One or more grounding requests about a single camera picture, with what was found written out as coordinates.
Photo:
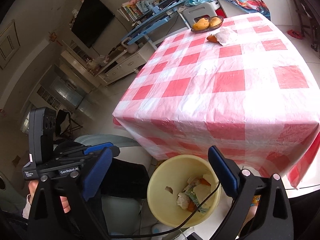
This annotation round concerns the fruit plate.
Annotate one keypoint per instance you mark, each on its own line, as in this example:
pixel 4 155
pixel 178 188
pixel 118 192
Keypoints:
pixel 209 29

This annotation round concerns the orange peel under tissue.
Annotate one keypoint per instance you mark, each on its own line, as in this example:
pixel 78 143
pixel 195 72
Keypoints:
pixel 212 38

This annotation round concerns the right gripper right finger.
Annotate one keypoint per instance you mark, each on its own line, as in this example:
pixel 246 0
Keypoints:
pixel 273 217

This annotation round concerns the small yellow mango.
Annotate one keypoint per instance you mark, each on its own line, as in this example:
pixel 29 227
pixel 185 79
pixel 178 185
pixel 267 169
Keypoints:
pixel 214 21

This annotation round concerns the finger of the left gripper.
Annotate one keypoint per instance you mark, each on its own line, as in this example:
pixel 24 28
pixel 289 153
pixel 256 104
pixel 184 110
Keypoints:
pixel 98 147

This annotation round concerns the black wall television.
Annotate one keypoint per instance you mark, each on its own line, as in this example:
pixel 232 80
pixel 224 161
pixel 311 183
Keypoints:
pixel 92 19

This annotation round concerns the black folding chair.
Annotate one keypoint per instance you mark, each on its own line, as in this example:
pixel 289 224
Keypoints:
pixel 66 125

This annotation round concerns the person's left hand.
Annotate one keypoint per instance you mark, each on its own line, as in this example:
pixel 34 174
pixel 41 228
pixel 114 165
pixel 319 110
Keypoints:
pixel 32 188

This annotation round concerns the orange peel piece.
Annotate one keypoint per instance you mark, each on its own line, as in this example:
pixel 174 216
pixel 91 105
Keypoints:
pixel 204 182

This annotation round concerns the pink kettlebell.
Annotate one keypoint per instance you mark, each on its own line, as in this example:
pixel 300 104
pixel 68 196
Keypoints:
pixel 130 48

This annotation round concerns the blue study desk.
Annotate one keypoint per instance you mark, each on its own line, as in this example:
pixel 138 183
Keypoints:
pixel 144 29

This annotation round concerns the yellow plastic trash basin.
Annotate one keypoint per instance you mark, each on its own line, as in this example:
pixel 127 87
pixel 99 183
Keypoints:
pixel 181 185

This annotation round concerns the green drink carton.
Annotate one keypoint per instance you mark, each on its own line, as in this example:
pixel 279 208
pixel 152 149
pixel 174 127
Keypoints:
pixel 194 198

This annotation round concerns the red white checkered tablecloth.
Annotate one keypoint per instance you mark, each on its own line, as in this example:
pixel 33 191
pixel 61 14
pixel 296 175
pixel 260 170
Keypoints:
pixel 255 99

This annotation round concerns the row of books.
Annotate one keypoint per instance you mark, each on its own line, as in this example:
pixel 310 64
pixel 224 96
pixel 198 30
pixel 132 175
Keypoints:
pixel 133 10

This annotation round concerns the white plastic stool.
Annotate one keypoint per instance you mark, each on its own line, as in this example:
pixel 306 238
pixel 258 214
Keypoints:
pixel 195 13

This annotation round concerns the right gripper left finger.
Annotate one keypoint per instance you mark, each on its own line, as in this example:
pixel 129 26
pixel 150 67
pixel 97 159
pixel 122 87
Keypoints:
pixel 94 177

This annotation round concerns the large orange peel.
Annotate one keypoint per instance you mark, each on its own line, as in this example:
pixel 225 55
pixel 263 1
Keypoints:
pixel 191 206

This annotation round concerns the large yellow mango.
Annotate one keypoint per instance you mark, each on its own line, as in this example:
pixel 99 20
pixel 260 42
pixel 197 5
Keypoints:
pixel 201 24

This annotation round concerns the cream TV cabinet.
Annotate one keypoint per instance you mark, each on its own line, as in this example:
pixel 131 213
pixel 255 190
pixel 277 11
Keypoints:
pixel 125 64

